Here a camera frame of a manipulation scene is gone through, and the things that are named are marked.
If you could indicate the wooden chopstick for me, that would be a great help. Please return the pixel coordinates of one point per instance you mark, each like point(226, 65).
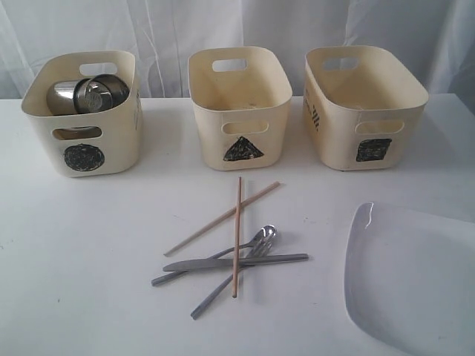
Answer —
point(236, 254)

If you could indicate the wooden chopstick diagonal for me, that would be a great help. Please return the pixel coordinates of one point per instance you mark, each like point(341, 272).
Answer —
point(227, 214)

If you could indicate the stainless steel cup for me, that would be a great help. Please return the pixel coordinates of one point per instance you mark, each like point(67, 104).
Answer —
point(68, 97)
point(99, 93)

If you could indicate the stainless steel spoon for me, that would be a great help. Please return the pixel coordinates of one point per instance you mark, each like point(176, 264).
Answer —
point(265, 234)

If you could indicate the cream bin with triangle mark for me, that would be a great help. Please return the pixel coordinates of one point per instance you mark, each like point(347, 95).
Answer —
point(241, 100)

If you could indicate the stainless steel knife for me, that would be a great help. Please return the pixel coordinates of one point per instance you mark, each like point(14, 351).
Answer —
point(208, 264)

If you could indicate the cream bin with circle mark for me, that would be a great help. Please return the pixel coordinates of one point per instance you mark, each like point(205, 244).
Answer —
point(87, 144)

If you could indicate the cream bin with square mark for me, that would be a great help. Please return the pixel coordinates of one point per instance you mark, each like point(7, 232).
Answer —
point(361, 106)

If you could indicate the white backdrop curtain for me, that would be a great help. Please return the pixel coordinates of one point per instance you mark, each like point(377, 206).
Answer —
point(434, 39)

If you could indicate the white square plate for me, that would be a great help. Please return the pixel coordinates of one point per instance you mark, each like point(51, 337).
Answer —
point(409, 279)

